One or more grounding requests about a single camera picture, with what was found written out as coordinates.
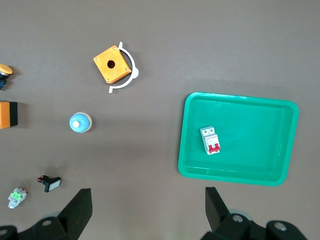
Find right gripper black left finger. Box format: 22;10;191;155
0;188;94;240

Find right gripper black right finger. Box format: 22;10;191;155
199;186;309;240

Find white breaker with red toggles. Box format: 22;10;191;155
199;125;222;156

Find green plastic tray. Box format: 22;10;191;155
177;91;300;187

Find blue white round button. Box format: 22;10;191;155
68;112;93;134

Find orange button box black base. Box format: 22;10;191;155
0;100;19;130

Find orange button box with hole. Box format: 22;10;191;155
93;45;133;85

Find white semicircular pipe clamp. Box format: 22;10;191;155
108;41;140;94

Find yellow mushroom push button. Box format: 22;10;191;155
0;63;14;91

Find brown table mat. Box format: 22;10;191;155
0;0;320;240

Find black rectangular push switch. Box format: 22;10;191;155
36;174;62;193

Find green and grey button switch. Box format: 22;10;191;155
7;187;28;210

